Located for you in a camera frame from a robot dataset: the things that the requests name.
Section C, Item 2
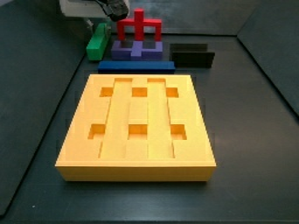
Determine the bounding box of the black angle bracket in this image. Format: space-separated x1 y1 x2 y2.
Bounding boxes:
169 44 214 68

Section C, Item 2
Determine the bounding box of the red three-legged block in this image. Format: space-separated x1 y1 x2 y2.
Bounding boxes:
116 8 162 41

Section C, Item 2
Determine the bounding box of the yellow slotted board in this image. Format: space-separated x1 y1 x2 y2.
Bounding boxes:
54 74 216 181

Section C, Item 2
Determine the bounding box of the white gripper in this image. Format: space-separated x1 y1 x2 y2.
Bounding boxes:
58 0 110 18

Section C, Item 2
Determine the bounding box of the purple three-legged block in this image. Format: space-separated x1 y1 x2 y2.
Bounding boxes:
110 40 162 61

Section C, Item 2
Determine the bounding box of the blue rectangular bar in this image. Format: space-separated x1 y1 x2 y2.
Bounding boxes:
97 61 174 74

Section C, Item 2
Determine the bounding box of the green rectangular bar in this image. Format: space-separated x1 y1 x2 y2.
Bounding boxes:
86 23 110 61

